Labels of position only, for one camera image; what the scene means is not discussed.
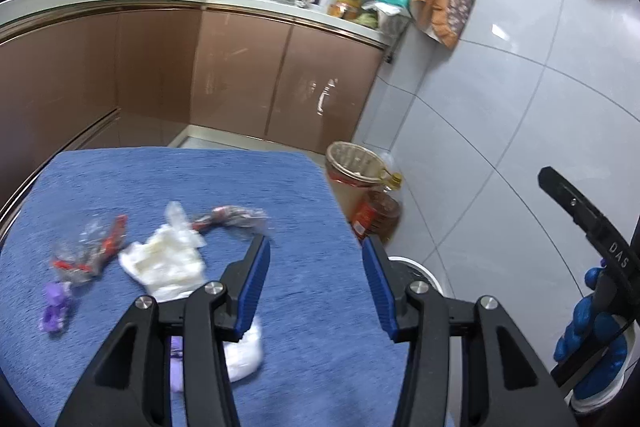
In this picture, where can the cooking oil bottle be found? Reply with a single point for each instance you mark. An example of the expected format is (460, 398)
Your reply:
(375, 212)

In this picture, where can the person's right hand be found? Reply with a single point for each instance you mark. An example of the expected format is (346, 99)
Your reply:
(607, 357)

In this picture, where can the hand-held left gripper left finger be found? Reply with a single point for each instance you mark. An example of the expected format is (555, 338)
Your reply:
(255, 277)

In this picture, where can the white trash bin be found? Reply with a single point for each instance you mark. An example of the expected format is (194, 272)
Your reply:
(422, 271)

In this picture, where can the brown kitchen counter cabinet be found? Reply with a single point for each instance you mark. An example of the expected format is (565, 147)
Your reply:
(150, 72)

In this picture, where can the clear wrapper with red print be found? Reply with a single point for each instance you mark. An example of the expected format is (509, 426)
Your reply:
(225, 214)
(95, 252)

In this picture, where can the white bag with vegetables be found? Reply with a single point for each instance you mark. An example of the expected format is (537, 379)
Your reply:
(395, 24)

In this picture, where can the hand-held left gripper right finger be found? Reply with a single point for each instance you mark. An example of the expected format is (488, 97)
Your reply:
(377, 282)

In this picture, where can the blue towel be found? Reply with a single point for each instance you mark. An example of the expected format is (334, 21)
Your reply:
(300, 207)

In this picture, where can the white tissue wad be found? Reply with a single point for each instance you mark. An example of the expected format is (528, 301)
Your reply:
(245, 357)

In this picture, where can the beige bin with clear liner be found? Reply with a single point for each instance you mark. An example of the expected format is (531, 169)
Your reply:
(345, 192)

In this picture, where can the purple wrapper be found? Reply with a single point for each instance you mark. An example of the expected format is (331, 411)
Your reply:
(55, 307)

